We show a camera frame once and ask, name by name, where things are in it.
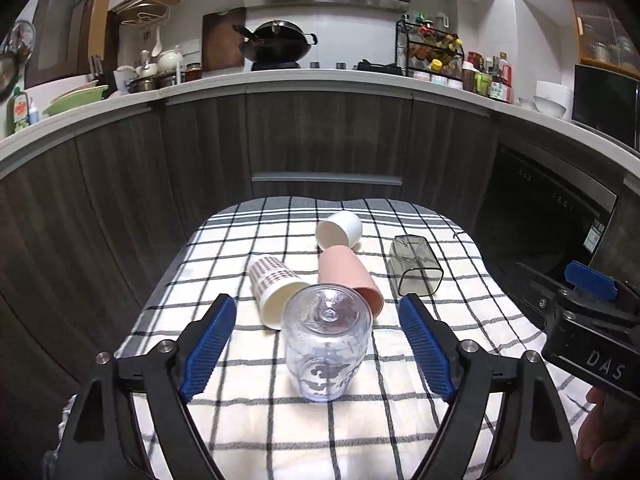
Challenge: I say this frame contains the clear printed plastic cup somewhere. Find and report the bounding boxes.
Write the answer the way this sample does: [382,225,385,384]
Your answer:
[282,284,372,402]

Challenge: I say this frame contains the smoky square clear cup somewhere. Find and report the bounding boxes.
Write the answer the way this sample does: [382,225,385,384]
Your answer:
[387,234,444,297]

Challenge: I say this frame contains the striped paper cup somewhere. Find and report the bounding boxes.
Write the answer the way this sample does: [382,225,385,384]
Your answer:
[247,255,309,330]

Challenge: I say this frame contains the pink plastic cup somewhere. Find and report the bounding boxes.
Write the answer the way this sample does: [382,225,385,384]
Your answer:
[318,245,384,318]

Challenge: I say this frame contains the white plastic cup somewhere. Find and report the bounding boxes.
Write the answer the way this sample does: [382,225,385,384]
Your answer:
[316,210,362,250]

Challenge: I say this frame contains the right hand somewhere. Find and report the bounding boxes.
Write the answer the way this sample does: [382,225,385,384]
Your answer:
[576,387,639,479]

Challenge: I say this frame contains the built-in black oven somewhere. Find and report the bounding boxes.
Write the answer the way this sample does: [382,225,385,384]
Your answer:
[474,144,612,295]

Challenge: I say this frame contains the checkered white cloth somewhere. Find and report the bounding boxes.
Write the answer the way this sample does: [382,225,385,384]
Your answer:
[117,196,546,479]

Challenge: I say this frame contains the black microwave oven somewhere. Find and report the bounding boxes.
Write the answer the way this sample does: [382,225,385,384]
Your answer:
[572,64,639,151]

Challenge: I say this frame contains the red sauce bottle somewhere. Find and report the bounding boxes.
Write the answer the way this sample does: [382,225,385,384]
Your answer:
[498,51,513,103]

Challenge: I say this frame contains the black spice rack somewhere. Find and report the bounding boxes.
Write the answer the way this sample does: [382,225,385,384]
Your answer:
[395,14,465,80]

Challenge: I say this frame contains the green detergent bottle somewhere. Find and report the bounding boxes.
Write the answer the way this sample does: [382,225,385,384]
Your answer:
[11,88,30,133]

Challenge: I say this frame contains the green dish basin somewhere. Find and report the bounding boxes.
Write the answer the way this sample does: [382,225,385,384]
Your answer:
[43,84,108,117]

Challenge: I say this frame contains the black wok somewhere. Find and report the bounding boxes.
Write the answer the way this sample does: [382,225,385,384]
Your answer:
[232,20,318,65]

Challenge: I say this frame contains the white teapot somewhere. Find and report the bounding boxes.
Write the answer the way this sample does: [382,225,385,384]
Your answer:
[157,47,183,73]

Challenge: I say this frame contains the wooden cutting board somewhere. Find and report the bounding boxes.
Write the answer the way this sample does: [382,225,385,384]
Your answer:
[201,8,246,72]

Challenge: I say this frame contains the grey cabinet handle bar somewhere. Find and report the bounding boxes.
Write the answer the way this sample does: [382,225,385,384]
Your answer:
[252,171,402,186]

